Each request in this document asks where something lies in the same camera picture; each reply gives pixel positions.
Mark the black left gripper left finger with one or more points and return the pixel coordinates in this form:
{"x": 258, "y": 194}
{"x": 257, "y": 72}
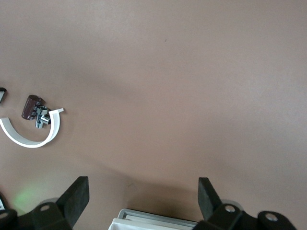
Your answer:
{"x": 72, "y": 203}

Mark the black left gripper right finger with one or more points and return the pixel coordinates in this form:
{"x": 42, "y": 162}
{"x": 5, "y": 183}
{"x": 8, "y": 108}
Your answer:
{"x": 208, "y": 203}

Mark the white plastic drawer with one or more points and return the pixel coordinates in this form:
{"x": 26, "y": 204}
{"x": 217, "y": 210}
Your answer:
{"x": 144, "y": 224}

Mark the brown cylinder with chrome fitting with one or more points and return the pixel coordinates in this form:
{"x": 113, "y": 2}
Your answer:
{"x": 30, "y": 107}

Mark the black connector with white face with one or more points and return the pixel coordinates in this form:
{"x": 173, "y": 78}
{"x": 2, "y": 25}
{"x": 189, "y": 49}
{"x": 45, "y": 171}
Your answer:
{"x": 2, "y": 95}

